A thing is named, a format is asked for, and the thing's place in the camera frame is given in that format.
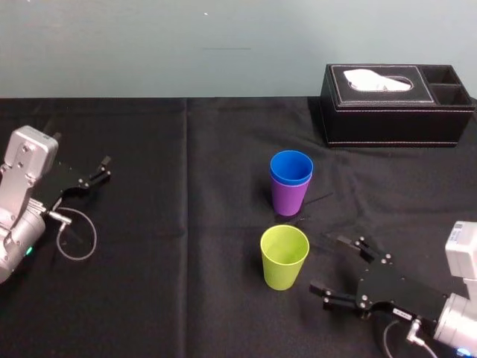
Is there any purple plastic cup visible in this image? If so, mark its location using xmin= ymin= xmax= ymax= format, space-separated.
xmin=269 ymin=173 xmax=312 ymax=218

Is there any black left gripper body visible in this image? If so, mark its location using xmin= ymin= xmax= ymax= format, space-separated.
xmin=31 ymin=160 xmax=91 ymax=212

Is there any white tissue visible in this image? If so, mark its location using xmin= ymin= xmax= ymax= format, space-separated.
xmin=342 ymin=69 xmax=414 ymax=92

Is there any black leather tissue box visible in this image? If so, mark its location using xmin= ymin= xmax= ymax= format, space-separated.
xmin=319 ymin=63 xmax=477 ymax=149

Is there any thin dark right wrist cable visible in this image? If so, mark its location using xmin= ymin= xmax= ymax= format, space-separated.
xmin=382 ymin=316 xmax=437 ymax=358

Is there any thin dark left wrist cable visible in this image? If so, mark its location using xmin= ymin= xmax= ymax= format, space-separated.
xmin=35 ymin=199 xmax=98 ymax=262

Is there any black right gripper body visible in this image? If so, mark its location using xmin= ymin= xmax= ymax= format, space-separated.
xmin=356 ymin=261 xmax=449 ymax=325

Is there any blue plastic cup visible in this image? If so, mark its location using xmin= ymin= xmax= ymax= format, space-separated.
xmin=269 ymin=149 xmax=315 ymax=187

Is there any black table cloth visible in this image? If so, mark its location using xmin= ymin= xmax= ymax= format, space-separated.
xmin=0 ymin=95 xmax=477 ymax=358

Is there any thin dark wrist cable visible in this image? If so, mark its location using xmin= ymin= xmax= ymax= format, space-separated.
xmin=382 ymin=316 xmax=437 ymax=358
xmin=35 ymin=199 xmax=98 ymax=262

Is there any green plastic cup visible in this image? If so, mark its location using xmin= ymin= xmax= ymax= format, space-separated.
xmin=259 ymin=224 xmax=311 ymax=292

